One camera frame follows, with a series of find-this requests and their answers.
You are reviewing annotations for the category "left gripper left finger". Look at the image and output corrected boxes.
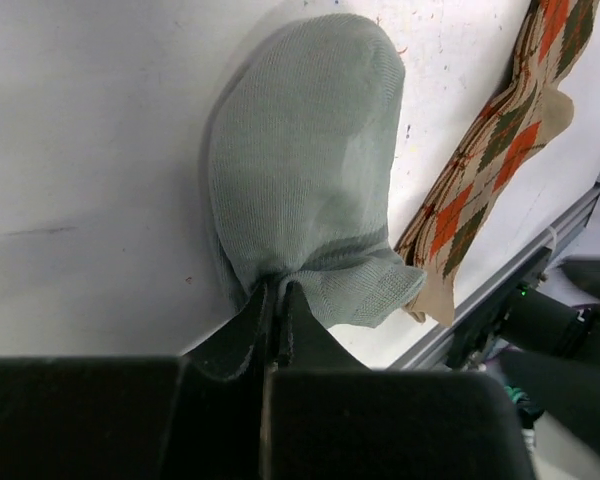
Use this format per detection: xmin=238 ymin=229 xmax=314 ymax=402
xmin=179 ymin=284 xmax=270 ymax=479

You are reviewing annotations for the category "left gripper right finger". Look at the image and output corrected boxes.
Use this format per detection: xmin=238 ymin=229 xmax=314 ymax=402
xmin=267 ymin=283 xmax=378 ymax=479

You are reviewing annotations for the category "grey ankle sock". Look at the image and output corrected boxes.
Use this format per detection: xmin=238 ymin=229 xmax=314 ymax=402
xmin=203 ymin=14 xmax=426 ymax=328

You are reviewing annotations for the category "aluminium front rail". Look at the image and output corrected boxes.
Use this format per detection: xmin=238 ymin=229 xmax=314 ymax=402
xmin=388 ymin=181 xmax=600 ymax=371

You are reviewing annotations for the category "argyle beige orange sock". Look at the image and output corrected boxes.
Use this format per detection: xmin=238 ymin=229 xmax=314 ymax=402
xmin=395 ymin=0 xmax=598 ymax=327

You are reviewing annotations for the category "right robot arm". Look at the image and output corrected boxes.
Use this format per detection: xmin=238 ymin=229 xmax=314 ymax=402
xmin=445 ymin=248 xmax=600 ymax=456

